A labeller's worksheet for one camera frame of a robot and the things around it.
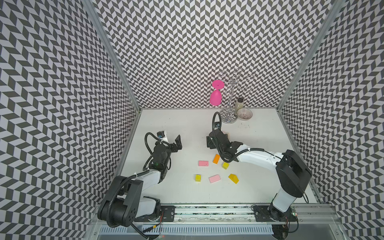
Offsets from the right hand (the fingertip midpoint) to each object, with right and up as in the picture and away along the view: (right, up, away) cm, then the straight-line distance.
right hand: (213, 140), depth 89 cm
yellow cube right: (+7, -15, -2) cm, 16 cm away
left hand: (-24, +3, -1) cm, 24 cm away
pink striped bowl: (+26, +17, +23) cm, 38 cm away
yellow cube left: (-9, -20, -7) cm, 23 cm away
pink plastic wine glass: (+2, +27, +7) cm, 28 cm away
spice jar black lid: (+22, +24, +22) cm, 40 cm away
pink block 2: (0, -21, -5) cm, 21 cm away
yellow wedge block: (+11, -20, -6) cm, 24 cm away
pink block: (-6, -14, 0) cm, 15 cm away
